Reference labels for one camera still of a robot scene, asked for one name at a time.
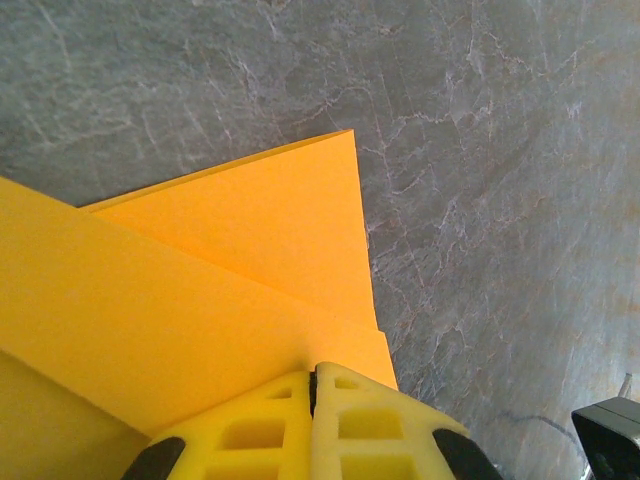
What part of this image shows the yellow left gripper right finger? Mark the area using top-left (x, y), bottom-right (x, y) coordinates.
top-left (309, 360), bottom-right (501, 480)

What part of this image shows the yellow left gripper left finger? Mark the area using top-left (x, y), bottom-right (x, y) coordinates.
top-left (122, 369), bottom-right (317, 480)

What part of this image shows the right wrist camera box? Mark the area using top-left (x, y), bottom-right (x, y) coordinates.
top-left (571, 397), bottom-right (640, 480)

